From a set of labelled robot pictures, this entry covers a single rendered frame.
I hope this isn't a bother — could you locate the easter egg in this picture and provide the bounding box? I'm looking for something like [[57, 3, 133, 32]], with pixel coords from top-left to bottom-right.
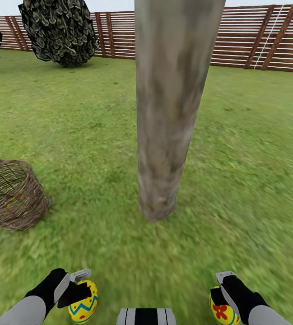
[[209, 295, 240, 325], [68, 280, 98, 324]]

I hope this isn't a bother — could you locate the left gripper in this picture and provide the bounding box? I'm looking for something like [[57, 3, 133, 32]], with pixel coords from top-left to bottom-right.
[[57, 283, 92, 308]]

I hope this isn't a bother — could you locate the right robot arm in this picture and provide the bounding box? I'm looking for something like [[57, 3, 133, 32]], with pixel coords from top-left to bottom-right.
[[210, 271, 292, 325]]

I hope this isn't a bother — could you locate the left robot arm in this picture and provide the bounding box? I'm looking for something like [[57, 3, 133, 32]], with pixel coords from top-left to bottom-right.
[[0, 268, 92, 325]]

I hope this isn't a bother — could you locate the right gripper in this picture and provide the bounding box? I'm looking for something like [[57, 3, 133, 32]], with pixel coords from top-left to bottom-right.
[[210, 287, 229, 306]]

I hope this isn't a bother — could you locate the robot trunk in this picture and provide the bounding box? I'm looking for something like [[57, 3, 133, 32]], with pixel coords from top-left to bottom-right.
[[116, 308, 177, 325]]

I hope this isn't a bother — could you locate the wicker basket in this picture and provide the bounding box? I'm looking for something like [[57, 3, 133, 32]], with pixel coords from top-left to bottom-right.
[[0, 159, 51, 231]]

